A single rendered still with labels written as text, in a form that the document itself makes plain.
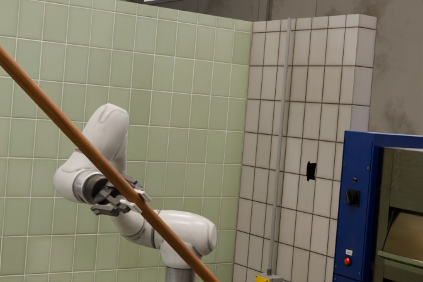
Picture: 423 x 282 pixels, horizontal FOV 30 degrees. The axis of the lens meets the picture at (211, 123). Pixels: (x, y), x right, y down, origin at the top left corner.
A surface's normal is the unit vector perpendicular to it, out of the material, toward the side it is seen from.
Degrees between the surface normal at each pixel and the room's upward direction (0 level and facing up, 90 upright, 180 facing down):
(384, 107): 90
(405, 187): 90
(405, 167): 90
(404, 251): 70
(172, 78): 90
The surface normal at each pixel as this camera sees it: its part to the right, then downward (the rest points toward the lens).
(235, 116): 0.57, 0.06
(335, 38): -0.82, -0.05
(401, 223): -0.75, -0.39
